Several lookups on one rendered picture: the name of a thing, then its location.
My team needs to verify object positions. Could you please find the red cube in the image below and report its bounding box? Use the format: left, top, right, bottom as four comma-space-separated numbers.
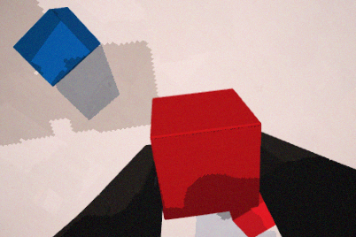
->
150, 88, 262, 220
230, 193, 275, 237

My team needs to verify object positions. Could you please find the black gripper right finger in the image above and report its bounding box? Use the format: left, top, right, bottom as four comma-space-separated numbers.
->
259, 132, 356, 237

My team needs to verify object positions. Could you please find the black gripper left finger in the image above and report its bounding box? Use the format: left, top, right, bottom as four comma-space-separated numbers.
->
52, 145, 163, 237

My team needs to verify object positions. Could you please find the blue cube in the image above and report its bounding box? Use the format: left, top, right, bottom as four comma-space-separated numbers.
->
14, 7, 100, 87

